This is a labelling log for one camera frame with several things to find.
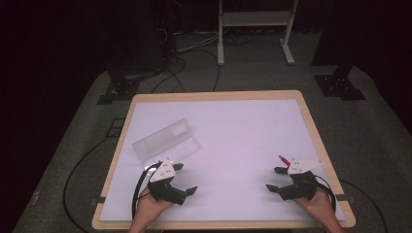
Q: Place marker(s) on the black floor tape marks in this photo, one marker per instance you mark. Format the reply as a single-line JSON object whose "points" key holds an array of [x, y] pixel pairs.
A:
{"points": [[115, 127]]}

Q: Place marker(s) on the person's left hand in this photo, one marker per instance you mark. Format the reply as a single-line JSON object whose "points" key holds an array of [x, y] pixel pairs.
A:
{"points": [[147, 208]]}

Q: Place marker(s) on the white metal stand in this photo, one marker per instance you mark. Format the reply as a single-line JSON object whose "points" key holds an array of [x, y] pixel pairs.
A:
{"points": [[252, 18]]}

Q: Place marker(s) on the black stand base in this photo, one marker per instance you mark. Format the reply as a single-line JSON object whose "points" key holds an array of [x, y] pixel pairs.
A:
{"points": [[121, 87], [340, 85]]}

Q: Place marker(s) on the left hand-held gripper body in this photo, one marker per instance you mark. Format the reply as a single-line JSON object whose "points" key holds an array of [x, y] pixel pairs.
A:
{"points": [[168, 191]]}

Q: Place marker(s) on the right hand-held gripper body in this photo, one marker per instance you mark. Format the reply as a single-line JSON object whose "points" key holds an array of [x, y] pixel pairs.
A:
{"points": [[301, 189]]}

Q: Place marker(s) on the red pen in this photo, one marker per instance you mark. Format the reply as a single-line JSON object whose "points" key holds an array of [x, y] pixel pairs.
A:
{"points": [[284, 160]]}

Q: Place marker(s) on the person's right hand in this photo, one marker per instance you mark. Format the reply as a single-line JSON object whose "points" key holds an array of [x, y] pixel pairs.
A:
{"points": [[319, 208]]}

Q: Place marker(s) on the clear plastic box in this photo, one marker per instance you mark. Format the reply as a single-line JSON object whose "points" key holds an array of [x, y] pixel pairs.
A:
{"points": [[168, 142]]}

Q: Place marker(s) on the wooden framed white board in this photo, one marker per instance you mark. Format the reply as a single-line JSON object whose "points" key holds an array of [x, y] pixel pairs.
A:
{"points": [[233, 136]]}

